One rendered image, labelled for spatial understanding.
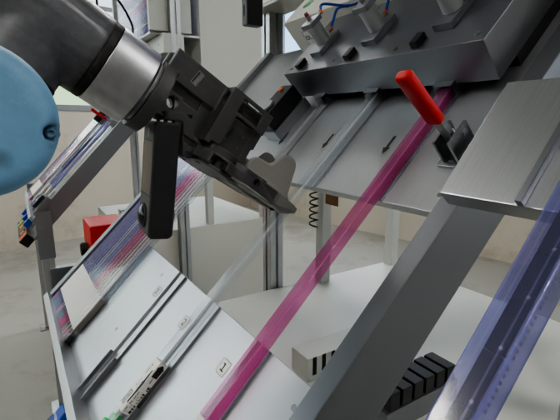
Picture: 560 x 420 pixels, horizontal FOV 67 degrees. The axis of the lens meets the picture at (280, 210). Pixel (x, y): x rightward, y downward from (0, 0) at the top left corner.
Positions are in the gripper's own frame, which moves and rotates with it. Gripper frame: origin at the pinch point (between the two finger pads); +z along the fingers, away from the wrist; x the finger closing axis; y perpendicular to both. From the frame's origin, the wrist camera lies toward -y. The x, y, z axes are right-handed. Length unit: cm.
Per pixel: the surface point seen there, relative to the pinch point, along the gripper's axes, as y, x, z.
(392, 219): 24, 45, 67
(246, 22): 16.9, 4.7, -13.7
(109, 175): -4, 385, 64
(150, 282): -16.9, 17.9, -2.0
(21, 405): -98, 130, 26
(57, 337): -31.4, 26.2, -7.1
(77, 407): -31.5, 7.5, -6.5
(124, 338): -23.9, 12.0, -3.7
